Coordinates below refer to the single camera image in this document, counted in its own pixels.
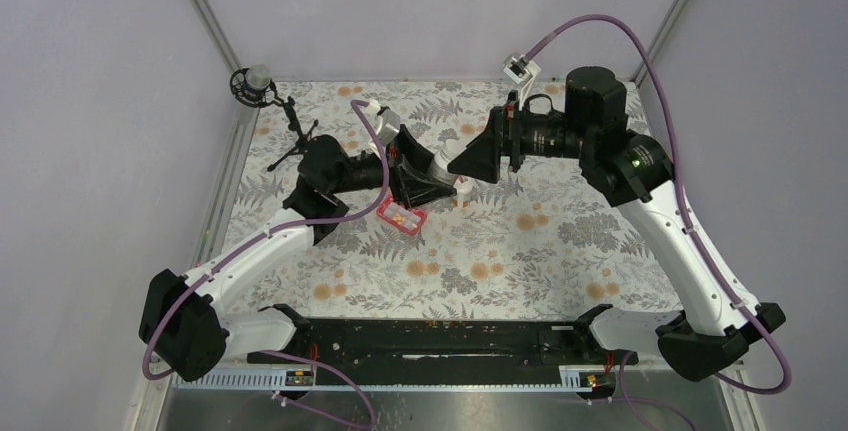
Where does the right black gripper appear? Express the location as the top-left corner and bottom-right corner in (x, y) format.
(447, 91), (593, 183)

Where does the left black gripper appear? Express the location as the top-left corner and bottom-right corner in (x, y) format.
(331, 126), (458, 208)

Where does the white orange pill bottle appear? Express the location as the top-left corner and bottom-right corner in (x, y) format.
(453, 176), (475, 209)

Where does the red pill organizer box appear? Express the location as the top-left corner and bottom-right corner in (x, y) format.
(376, 196), (428, 236)

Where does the white dark pill bottle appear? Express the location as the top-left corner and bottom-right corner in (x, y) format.
(428, 140), (464, 185)

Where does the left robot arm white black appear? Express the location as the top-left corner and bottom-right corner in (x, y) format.
(139, 128), (464, 381)

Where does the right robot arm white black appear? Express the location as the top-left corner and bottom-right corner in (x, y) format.
(448, 66), (786, 382)

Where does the floral patterned table mat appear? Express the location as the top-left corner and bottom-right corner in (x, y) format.
(223, 81), (681, 320)

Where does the microphone on black tripod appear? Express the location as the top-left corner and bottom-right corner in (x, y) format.
(229, 64), (319, 172)

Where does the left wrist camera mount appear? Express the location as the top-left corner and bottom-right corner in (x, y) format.
(365, 99), (401, 148)

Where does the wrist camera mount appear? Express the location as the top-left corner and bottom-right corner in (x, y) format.
(502, 53), (541, 108)
(365, 99), (401, 148)

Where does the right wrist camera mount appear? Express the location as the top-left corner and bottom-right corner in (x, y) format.
(502, 53), (541, 108)

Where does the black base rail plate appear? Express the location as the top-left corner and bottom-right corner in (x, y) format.
(283, 318), (638, 380)

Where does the white slotted cable duct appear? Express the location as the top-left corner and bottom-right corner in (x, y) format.
(169, 365), (616, 393)

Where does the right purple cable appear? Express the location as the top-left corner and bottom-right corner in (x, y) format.
(523, 13), (793, 429)

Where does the purple cable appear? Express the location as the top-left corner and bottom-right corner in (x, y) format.
(141, 99), (393, 429)
(523, 13), (793, 429)

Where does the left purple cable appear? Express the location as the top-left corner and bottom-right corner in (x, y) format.
(141, 99), (393, 429)

